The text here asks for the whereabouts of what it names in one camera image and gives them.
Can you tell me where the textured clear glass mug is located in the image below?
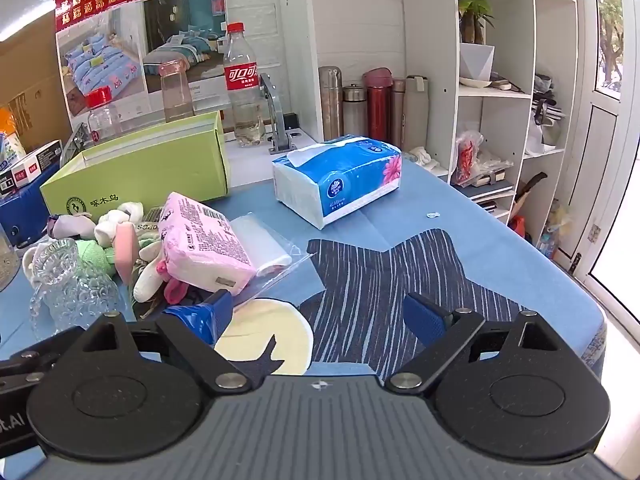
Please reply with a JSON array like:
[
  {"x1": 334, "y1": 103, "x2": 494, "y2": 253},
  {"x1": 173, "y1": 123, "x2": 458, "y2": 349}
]
[{"x1": 22, "y1": 238, "x2": 137, "y2": 345}]

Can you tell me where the blue printed tablecloth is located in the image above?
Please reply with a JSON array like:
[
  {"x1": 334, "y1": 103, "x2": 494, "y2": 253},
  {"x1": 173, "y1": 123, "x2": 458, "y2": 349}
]
[{"x1": 0, "y1": 152, "x2": 608, "y2": 378}]

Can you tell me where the potted plant in white pot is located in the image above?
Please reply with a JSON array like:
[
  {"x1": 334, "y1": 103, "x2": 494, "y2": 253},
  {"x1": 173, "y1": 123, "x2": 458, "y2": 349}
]
[{"x1": 454, "y1": 0, "x2": 519, "y2": 82}]

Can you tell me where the slim brown thermos flask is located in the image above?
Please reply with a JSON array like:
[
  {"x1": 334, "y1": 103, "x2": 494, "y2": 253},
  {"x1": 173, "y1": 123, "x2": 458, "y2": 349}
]
[{"x1": 391, "y1": 78, "x2": 406, "y2": 149}]

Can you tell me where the blue carton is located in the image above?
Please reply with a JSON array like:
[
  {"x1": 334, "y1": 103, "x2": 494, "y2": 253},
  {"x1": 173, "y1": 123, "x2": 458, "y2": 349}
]
[{"x1": 0, "y1": 179, "x2": 57, "y2": 249}]

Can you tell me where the grey metal clamp stand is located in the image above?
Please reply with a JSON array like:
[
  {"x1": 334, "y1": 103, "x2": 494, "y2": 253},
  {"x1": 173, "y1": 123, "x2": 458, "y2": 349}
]
[{"x1": 259, "y1": 73, "x2": 302, "y2": 156}]

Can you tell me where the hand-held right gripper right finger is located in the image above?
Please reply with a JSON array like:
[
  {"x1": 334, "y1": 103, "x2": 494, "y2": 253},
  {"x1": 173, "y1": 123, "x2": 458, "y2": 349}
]
[{"x1": 385, "y1": 292, "x2": 563, "y2": 393}]

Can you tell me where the silver thermos flask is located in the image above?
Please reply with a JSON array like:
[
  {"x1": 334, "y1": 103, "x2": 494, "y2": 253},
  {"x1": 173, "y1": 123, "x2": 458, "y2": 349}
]
[{"x1": 318, "y1": 65, "x2": 344, "y2": 142}]

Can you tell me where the green sock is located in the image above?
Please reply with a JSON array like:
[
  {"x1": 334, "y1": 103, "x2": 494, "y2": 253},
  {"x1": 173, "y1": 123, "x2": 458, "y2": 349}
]
[{"x1": 75, "y1": 239, "x2": 119, "y2": 281}]

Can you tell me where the white cloth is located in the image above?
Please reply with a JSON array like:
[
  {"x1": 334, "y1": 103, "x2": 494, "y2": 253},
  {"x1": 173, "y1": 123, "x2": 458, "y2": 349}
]
[{"x1": 406, "y1": 145, "x2": 442, "y2": 167}]

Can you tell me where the cola bottle with red cap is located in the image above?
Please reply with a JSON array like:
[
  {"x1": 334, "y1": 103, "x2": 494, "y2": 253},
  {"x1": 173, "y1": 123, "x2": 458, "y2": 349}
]
[{"x1": 222, "y1": 22, "x2": 267, "y2": 149}]

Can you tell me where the clear plastic zip bag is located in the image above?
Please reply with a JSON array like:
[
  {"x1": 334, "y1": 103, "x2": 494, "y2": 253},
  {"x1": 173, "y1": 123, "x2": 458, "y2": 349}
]
[{"x1": 220, "y1": 213, "x2": 314, "y2": 307}]

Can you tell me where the bedding wall poster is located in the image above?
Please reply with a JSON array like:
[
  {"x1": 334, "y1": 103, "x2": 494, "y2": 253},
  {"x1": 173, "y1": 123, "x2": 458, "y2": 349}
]
[{"x1": 54, "y1": 0, "x2": 229, "y2": 132}]

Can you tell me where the clear jar with red cap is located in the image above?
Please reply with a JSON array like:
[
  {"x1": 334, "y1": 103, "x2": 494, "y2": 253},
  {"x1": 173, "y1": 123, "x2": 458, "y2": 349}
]
[{"x1": 85, "y1": 86, "x2": 124, "y2": 147}]

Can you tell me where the red thermos flask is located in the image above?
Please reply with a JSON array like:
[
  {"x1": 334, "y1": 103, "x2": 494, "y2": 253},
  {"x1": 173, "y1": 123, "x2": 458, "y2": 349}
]
[{"x1": 362, "y1": 67, "x2": 394, "y2": 144}]

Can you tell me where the blue tissue pack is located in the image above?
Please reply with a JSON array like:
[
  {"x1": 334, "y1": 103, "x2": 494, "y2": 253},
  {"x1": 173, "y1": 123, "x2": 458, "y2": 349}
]
[{"x1": 272, "y1": 135, "x2": 404, "y2": 231}]

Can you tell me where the green cardboard box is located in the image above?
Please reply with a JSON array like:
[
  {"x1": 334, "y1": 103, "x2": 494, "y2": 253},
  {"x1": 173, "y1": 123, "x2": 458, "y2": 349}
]
[{"x1": 40, "y1": 111, "x2": 232, "y2": 221}]

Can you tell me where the glass bottle with pink lid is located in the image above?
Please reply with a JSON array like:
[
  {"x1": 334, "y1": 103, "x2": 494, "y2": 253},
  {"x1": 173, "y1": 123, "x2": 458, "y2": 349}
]
[{"x1": 159, "y1": 58, "x2": 196, "y2": 124}]

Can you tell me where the beige thermos flask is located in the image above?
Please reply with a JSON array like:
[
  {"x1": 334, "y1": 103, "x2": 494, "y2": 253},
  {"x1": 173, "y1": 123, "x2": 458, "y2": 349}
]
[{"x1": 402, "y1": 74, "x2": 430, "y2": 154}]

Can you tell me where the white rolled sock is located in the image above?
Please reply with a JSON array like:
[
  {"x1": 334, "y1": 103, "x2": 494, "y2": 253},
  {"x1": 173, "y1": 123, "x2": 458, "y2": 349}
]
[{"x1": 94, "y1": 201, "x2": 146, "y2": 249}]

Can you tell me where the short grey thermos flask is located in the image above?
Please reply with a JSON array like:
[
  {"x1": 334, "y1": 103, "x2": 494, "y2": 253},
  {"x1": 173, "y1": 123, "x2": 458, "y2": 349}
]
[{"x1": 342, "y1": 83, "x2": 369, "y2": 137}]

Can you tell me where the white and pink sock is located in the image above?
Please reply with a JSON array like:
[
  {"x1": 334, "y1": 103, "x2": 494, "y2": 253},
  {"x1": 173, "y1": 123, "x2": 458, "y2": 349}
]
[{"x1": 132, "y1": 245, "x2": 169, "y2": 304}]

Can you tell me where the pink tissue pack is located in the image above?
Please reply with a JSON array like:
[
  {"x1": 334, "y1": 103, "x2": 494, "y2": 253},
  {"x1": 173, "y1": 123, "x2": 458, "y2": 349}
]
[{"x1": 159, "y1": 192, "x2": 257, "y2": 297}]

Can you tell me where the pink rolled sock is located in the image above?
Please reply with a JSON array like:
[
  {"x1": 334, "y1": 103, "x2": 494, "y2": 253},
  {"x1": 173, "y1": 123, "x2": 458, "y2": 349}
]
[{"x1": 113, "y1": 222, "x2": 139, "y2": 282}]

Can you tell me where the brown cardboard box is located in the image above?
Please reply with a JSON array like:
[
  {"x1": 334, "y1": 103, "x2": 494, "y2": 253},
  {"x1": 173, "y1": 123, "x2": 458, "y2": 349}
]
[{"x1": 0, "y1": 19, "x2": 72, "y2": 142}]

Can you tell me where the red and clear plastic bag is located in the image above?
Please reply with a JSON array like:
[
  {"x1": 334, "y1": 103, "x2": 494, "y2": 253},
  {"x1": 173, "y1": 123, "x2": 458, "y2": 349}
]
[{"x1": 451, "y1": 130, "x2": 514, "y2": 187}]

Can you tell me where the white and black carton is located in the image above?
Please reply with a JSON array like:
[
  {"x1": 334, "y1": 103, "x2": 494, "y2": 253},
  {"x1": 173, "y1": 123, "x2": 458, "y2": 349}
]
[{"x1": 0, "y1": 139, "x2": 64, "y2": 194}]

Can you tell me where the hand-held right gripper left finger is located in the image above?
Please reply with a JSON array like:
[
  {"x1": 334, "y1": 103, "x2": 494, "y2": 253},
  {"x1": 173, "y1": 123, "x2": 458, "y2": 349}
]
[{"x1": 80, "y1": 289, "x2": 256, "y2": 396}]

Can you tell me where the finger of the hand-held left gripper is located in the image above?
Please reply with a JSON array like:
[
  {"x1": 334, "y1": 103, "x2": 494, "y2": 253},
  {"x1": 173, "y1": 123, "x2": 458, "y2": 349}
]
[{"x1": 0, "y1": 327, "x2": 86, "y2": 391}]

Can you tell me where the white shelf unit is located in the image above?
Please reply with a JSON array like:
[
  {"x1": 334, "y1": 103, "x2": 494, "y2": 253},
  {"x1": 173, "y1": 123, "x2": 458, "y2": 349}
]
[{"x1": 307, "y1": 0, "x2": 579, "y2": 261}]

